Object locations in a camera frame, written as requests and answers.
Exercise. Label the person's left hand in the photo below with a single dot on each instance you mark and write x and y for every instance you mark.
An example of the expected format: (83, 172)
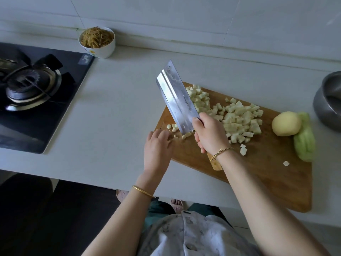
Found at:
(157, 152)

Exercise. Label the person's right hand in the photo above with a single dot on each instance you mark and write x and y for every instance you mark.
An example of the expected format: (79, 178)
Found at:
(210, 133)

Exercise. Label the pile of garlic cloves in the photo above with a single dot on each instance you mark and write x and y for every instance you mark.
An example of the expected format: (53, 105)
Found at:
(176, 130)

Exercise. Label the pile of white diced vegetable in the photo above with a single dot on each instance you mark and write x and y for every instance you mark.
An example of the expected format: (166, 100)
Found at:
(240, 120)

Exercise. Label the peeled yellow potato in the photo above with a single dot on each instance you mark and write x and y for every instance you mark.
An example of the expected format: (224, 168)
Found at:
(286, 123)

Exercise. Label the peeled green cucumber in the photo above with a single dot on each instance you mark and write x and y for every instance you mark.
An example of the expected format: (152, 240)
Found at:
(305, 140)

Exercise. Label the person's right forearm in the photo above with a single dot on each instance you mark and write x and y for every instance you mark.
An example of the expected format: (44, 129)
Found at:
(271, 210)

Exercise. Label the person's left forearm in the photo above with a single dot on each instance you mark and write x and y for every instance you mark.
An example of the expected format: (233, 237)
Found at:
(120, 221)

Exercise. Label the person's right foot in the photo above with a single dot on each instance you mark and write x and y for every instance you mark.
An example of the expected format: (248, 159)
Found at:
(178, 204)

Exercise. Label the person's foot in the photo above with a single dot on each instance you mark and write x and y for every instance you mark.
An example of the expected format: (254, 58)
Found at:
(178, 204)
(121, 195)

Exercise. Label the person's left foot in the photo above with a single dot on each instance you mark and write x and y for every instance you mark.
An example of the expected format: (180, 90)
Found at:
(121, 195)

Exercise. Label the gold bangle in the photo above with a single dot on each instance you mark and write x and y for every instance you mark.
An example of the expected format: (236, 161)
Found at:
(142, 191)

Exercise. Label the dark green trousers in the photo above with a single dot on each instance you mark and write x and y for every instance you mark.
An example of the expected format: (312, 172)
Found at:
(154, 210)

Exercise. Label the wooden cutting board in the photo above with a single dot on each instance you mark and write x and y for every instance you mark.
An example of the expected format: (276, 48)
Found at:
(266, 178)

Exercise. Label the white patterned garment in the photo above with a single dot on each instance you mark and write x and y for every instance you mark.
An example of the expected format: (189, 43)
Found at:
(192, 237)

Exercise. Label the black gas stove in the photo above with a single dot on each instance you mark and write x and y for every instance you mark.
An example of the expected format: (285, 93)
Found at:
(40, 120)

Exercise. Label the deep stainless steel bowl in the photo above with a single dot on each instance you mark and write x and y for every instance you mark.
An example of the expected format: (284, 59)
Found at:
(329, 101)

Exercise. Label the white bowl of noodles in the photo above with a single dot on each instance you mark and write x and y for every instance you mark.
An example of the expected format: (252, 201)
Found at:
(96, 41)

